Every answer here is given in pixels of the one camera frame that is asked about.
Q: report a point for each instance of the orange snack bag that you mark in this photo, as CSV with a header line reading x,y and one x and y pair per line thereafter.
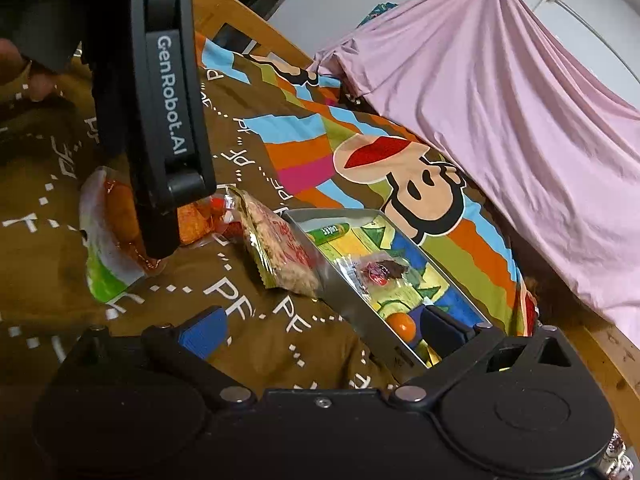
x,y
107,260

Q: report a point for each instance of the dark framed window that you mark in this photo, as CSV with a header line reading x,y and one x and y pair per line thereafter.
x,y
240,37

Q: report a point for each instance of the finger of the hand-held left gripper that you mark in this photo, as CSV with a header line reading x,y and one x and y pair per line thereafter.
x,y
157,232

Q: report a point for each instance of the wooden bed frame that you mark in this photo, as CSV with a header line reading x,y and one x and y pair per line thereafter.
x,y
600,360

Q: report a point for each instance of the red snack packet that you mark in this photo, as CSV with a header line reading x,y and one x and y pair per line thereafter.
x,y
375,272

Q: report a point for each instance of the teal wall poster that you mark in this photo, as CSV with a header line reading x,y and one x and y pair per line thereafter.
x,y
377,12

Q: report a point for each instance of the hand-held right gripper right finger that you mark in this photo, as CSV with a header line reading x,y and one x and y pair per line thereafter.
x,y
442,332

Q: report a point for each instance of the green sausage stick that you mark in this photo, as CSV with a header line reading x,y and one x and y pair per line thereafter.
x,y
327,232

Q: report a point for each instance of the tangerine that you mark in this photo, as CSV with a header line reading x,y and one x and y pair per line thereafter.
x,y
401,327

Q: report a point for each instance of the pink bed sheet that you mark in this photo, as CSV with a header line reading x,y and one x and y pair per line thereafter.
x,y
500,110

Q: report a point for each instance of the person's left hand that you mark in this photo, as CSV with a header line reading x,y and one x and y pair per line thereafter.
x,y
20,65

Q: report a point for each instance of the rice cracker snack packet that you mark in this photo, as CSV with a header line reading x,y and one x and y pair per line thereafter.
x,y
282,255

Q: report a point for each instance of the metal tray with dinosaur print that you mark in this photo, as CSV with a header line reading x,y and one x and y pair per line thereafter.
x,y
360,315

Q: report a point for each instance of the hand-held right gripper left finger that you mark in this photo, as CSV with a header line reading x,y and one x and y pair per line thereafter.
x,y
205,332

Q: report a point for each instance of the brown monkey printed blanket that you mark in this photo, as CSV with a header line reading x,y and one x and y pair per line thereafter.
x,y
280,160

